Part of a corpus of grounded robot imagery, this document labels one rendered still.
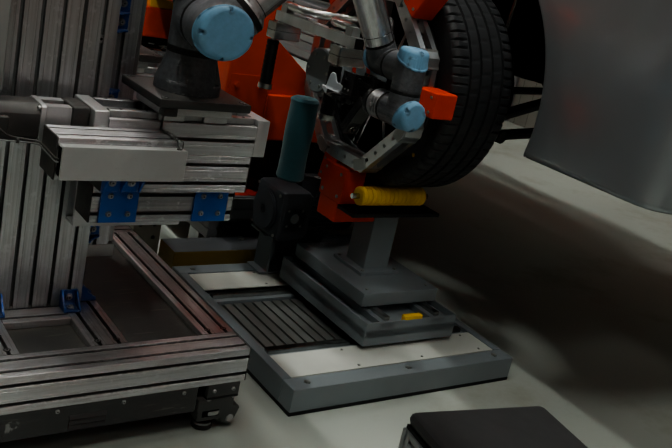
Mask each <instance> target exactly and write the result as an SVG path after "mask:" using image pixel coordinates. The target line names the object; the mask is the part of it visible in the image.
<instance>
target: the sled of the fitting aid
mask: <svg viewBox="0 0 672 448"><path fill-rule="evenodd" d="M279 277H280V278H281V279H283V280H284V281H285V282H286V283H287V284H288V285H290V286H291V287H292V288H293V289H294V290H296V291H297V292H298V293H299V294H300V295H301V296H303V297H304V298H305V299H306V300H307V301H309V302H310V303H311V304H312V305H313V306H314V307H316V308H317V309H318V310H319V311H320V312H322V313H323V314H324V315H325V316H326V317H327V318H329V319H330V320H331V321H332V322H333V323H335V324H336V325H337V326H338V327H339V328H341V329H342V330H343V331H344V332H345V333H346V334H348V335H349V336H350V337H351V338H352V339H354V340H355V341H356V342H357V343H358V344H359V345H361V346H362V347H364V346H373V345H381V344H389V343H398V342H406V341H414V340H422V339H431V338H439V337H447V336H451V334H452V330H453V327H454V323H455V319H456V316H457V315H456V314H455V313H453V312H452V311H450V310H449V309H447V308H446V307H444V306H443V305H442V304H440V303H439V302H437V301H436V300H434V301H425V302H413V303H402V304H390V305H379V306H367V307H361V306H359V305H358V304H357V303H356V302H354V301H353V300H352V299H350V298H349V297H348V296H347V295H345V294H344V293H343V292H342V291H340V290H339V289H338V288H336V287H335V286H334V285H333V284H331V283H330V282H329V281H328V280H326V279H325V278H324V277H322V276H321V275H320V274H319V273H317V272H316V271H315V270H313V269H312V268H311V267H310V266H308V265H307V264H306V263H305V262H303V261H302V260H301V259H299V258H298V257H297V256H283V260H282V265H281V270H280V275H279Z"/></svg>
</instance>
